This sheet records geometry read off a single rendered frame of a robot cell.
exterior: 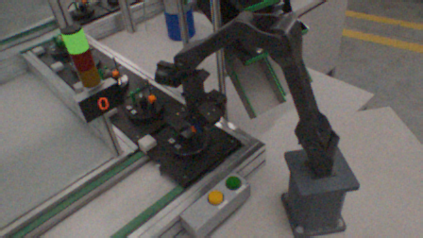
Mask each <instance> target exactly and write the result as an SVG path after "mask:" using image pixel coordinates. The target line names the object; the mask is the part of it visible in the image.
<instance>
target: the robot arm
mask: <svg viewBox="0 0 423 238"><path fill-rule="evenodd" d="M260 30H268V31H267V32H264V31H260ZM239 38H243V39H245V40H247V41H248V42H250V43H251V44H253V46H256V47H257V48H261V49H263V50H265V51H267V53H269V56H270V58H271V60H273V62H275V63H276V64H277V65H279V66H280V68H281V69H282V72H283V74H284V77H285V79H286V84H287V86H288V87H289V91H290V93H291V96H292V98H293V102H294V104H295V106H296V111H297V115H298V117H299V121H298V122H297V125H296V129H295V130H294V132H295V134H296V136H297V140H298V143H297V144H298V145H299V144H301V146H302V148H303V149H304V150H306V154H307V156H308V159H307V160H304V163H305V165H306V168H307V169H308V173H309V174H310V175H311V179H323V178H327V177H336V176H337V172H336V170H335V169H334V166H333V165H334V157H335V152H336V148H337V146H338V143H339V141H340V139H341V137H339V136H338V135H337V134H336V132H335V131H334V130H333V129H332V126H331V125H330V122H329V120H328V118H327V117H326V115H324V114H323V113H321V112H320V111H319V108H318V106H317V102H316V100H315V98H314V93H313V88H312V85H311V82H310V80H309V78H308V73H307V71H306V67H305V65H304V60H303V58H302V43H303V40H302V34H301V24H300V23H299V21H298V20H297V19H296V18H293V17H292V16H278V15H276V14H265V13H253V12H251V11H243V12H242V13H240V14H239V15H238V16H237V17H236V18H234V19H233V20H231V21H230V22H229V23H227V24H226V25H224V26H222V27H220V28H218V30H216V31H214V32H213V33H212V34H211V35H209V36H208V37H207V38H205V39H203V40H195V41H193V42H189V43H187V44H186V45H185V46H184V47H183V48H182V49H181V50H180V51H178V53H177V54H176V55H174V63H172V62H168V61H164V60H160V61H159V62H158V63H157V69H156V72H155V76H154V80H155V82H156V83H157V84H160V85H163V86H169V87H172V88H174V89H176V88H178V86H180V85H181V84H182V91H183V92H182V93H180V94H181V96H182V97H184V98H185V104H184V105H183V109H185V110H187V111H186V112H183V113H182V114H181V115H177V114H175V113H174V114H173V115H171V116H170V117H167V119H165V125H166V126H167V127H169V128H170V129H172V130H173V131H174V132H175V133H176V134H180V133H182V132H183V131H184V130H186V129H187V128H189V127H188V123H189V124H191V125H192V126H193V127H194V128H195V130H197V132H198V133H200V134H201V133H203V129H204V126H206V127H207V128H211V127H213V126H214V125H215V124H217V123H218V122H220V119H221V117H223V115H225V110H226V107H225V104H226V103H227V97H226V96H225V95H224V94H223V93H220V92H218V91H216V90H215V89H213V90H212V91H210V92H209V93H206V92H205V86H204V81H205V80H206V79H207V78H208V77H209V76H210V73H209V72H208V71H205V69H204V68H201V70H200V69H196V67H197V66H198V65H199V64H200V63H201V62H202V61H203V60H204V59H205V58H207V57H209V56H210V55H212V54H213V53H216V52H217V51H219V50H220V49H221V48H224V47H225V46H227V45H228V44H231V43H232V42H234V41H236V40H238V39H239ZM215 102H216V103H215Z"/></svg>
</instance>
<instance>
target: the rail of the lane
mask: <svg viewBox="0 0 423 238"><path fill-rule="evenodd" d="M265 153H266V144H265V143H264V142H261V141H260V140H258V139H257V138H256V137H255V138H254V139H253V140H251V142H249V143H248V144H246V145H245V146H243V148H240V150H238V151H237V152H236V153H234V154H233V155H231V157H230V158H228V159H227V160H225V159H223V158H222V159H221V160H219V161H217V162H216V164H214V165H213V166H211V167H210V168H209V171H210V173H209V174H208V175H207V176H206V177H204V178H203V179H201V180H200V181H199V182H198V183H197V184H195V185H194V186H192V188H190V189H189V190H188V191H186V192H185V193H183V195H180V197H178V198H177V199H175V200H174V201H173V202H172V203H170V204H169V205H168V206H167V207H165V208H164V209H163V210H161V211H160V212H159V213H158V214H156V215H155V216H153V217H152V218H150V220H149V221H147V222H146V223H144V224H143V225H142V226H141V227H139V228H138V229H136V230H135V231H134V232H133V233H131V234H130V235H129V236H128V237H127V238H180V236H183V234H185V232H187V230H186V229H185V228H183V226H182V223H181V221H180V216H179V215H180V214H181V213H183V212H184V211H185V210H187V208H189V207H190V206H192V204H194V203H195V202H196V201H197V200H198V199H199V198H200V197H202V196H203V195H204V194H206V193H207V192H208V191H209V190H210V189H211V188H213V186H216V184H218V183H219V182H220V181H222V180H223V179H224V178H226V177H227V175H229V174H230V173H232V172H234V173H236V174H238V175H239V176H240V177H241V178H243V179H245V180H248V179H250V178H251V177H252V176H253V175H255V174H256V173H257V172H258V171H260V169H261V168H263V167H264V166H265Z"/></svg>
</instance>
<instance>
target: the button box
mask: <svg viewBox="0 0 423 238"><path fill-rule="evenodd" d="M233 176H234V177H237V178H239V179H240V186H239V187H238V188H236V189H231V188H229V187H228V186H227V179H228V178H230V177H233ZM212 191H220V193H222V194H223V201H221V202H220V203H219V204H211V203H210V201H209V194H210V193H211V192H212ZM249 197H250V184H249V182H248V181H246V180H245V179H243V178H241V177H240V176H239V175H238V174H236V173H234V172H232V173H230V174H229V175H227V177H226V178H224V179H223V180H222V181H220V182H219V183H218V184H216V186H213V188H211V189H210V190H209V191H208V192H207V193H206V194H204V195H203V196H202V197H200V198H199V199H198V200H197V201H196V202H195V203H194V204H192V206H190V207H189V208H187V210H185V211H184V212H182V213H181V214H180V215H179V216H180V221H181V223H182V226H183V228H185V229H186V230H187V231H189V232H190V234H192V236H193V237H194V238H204V237H205V236H206V235H207V234H208V233H209V232H211V231H212V230H213V228H216V226H218V224H219V223H220V222H222V221H223V220H224V219H225V218H226V217H227V216H229V215H230V214H231V213H232V212H233V211H235V210H236V208H238V206H240V205H241V204H243V202H244V201H246V200H247V199H248V198H249Z"/></svg>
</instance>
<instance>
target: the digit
mask: <svg viewBox="0 0 423 238"><path fill-rule="evenodd" d="M92 101H93V103H94V106H95V108H96V110H97V114H98V115H101V114H102V113H104V112H106V111H108V110H110V109H112V108H113V105H112V102H111V100H110V96H109V91H108V90H106V91H104V92H103V93H100V94H99V95H96V96H95V97H93V98H92Z"/></svg>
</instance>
